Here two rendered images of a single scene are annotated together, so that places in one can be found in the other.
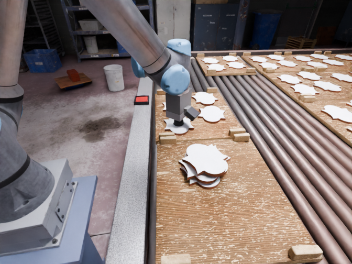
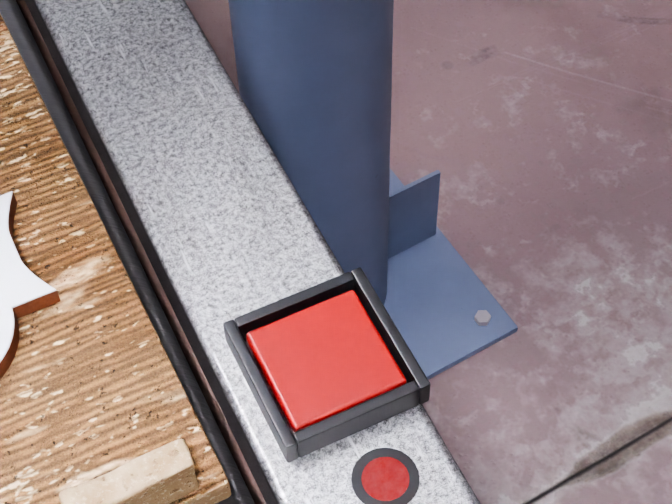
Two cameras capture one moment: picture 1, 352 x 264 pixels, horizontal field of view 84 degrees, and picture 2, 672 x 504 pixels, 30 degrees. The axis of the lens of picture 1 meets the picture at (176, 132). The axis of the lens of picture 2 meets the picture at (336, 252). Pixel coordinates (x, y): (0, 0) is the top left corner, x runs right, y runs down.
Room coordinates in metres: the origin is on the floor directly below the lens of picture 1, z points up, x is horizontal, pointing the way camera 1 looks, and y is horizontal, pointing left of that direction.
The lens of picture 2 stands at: (1.22, 0.08, 1.45)
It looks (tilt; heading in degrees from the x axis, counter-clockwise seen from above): 55 degrees down; 161
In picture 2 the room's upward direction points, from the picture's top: 2 degrees counter-clockwise
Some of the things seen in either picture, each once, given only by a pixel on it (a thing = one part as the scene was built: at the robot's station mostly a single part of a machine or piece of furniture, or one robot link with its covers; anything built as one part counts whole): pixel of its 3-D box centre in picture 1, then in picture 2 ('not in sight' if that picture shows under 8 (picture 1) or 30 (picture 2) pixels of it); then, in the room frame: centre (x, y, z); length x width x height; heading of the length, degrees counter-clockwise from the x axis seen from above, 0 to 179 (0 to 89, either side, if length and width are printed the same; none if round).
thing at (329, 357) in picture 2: (141, 100); (325, 363); (0.92, 0.18, 0.92); 0.06 x 0.06 x 0.01; 5
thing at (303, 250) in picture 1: (304, 252); not in sight; (0.18, -0.27, 0.95); 0.06 x 0.02 x 0.03; 94
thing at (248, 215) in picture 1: (217, 186); not in sight; (0.37, -0.12, 0.93); 0.41 x 0.35 x 0.02; 4
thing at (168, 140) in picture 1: (168, 140); not in sight; (0.55, 0.03, 0.95); 0.06 x 0.02 x 0.03; 94
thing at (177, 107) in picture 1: (183, 102); not in sight; (0.65, -0.03, 1.05); 0.12 x 0.09 x 0.16; 58
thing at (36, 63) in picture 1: (43, 61); not in sight; (4.18, 2.76, 0.19); 0.50 x 0.41 x 0.37; 93
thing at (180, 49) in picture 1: (178, 58); not in sight; (0.66, -0.01, 1.20); 0.09 x 0.08 x 0.11; 118
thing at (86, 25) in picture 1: (91, 24); not in sight; (5.07, 1.92, 0.74); 0.44 x 0.36 x 0.20; 86
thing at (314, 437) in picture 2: (141, 100); (325, 361); (0.92, 0.18, 0.92); 0.08 x 0.08 x 0.02; 5
